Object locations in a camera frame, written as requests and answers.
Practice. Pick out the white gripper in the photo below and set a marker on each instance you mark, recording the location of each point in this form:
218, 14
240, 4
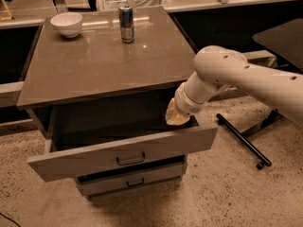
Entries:
184, 103

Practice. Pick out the grey top drawer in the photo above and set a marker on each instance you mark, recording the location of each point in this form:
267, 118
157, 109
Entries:
92, 154

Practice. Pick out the grey bottom drawer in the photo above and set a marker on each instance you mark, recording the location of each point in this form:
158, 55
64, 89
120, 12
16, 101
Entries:
131, 180

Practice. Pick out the blue silver drink can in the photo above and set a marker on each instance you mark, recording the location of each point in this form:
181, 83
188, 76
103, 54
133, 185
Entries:
126, 23

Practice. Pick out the yellow object top left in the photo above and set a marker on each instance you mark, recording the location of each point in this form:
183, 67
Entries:
5, 14

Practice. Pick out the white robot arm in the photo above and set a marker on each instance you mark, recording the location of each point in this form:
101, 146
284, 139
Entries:
217, 68

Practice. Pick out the grey drawer cabinet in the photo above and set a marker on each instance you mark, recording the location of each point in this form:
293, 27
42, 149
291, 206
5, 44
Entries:
95, 80

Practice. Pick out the grey drawer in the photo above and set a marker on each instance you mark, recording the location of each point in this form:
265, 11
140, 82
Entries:
131, 180
92, 154

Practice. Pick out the white ceramic bowl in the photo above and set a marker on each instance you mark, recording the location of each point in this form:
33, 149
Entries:
68, 24

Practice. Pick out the grey horizontal rail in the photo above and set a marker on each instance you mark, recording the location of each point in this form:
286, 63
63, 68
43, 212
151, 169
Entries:
262, 58

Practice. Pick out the black table base bar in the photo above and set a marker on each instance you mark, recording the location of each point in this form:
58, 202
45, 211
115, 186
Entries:
263, 160

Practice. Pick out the dark round side table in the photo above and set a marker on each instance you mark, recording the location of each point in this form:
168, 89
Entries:
286, 40

